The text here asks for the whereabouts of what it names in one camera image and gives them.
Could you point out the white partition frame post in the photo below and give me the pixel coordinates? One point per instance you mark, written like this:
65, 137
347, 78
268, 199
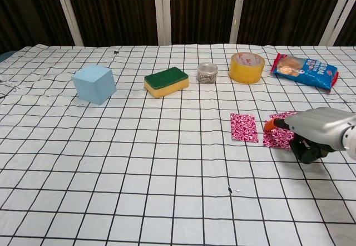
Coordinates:
162, 12
336, 12
68, 12
238, 9

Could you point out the white black checkered tablecloth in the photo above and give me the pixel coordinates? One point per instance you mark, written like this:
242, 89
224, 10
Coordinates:
139, 159

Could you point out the yellow packing tape roll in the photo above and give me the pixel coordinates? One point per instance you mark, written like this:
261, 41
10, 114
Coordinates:
246, 72

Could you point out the blue snack bag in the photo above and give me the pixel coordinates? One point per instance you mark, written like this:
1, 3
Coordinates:
308, 72

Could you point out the small clear plastic jar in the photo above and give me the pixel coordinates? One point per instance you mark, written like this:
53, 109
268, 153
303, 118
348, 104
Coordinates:
207, 73

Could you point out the pink patterned playing card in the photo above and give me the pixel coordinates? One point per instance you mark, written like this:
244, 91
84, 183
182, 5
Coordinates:
278, 138
244, 127

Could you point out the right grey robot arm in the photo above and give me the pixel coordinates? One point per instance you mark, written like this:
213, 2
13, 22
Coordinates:
351, 143

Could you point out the green yellow sponge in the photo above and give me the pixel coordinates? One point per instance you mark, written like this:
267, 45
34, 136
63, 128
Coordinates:
165, 83

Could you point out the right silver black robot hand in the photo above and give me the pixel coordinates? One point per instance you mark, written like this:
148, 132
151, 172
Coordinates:
317, 126

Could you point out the light blue foam cube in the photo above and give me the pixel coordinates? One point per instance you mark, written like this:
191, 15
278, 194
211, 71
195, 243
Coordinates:
93, 86

